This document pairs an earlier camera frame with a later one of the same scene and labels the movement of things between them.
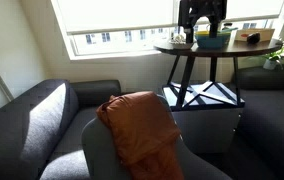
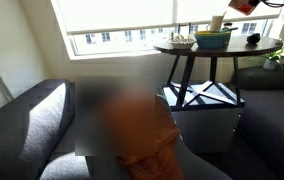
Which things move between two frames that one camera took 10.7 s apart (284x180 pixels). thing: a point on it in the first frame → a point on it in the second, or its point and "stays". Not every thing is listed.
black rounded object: [253, 38] stays
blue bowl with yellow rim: [204, 40] stays
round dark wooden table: [234, 50] stays
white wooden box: [266, 36] → [245, 7]
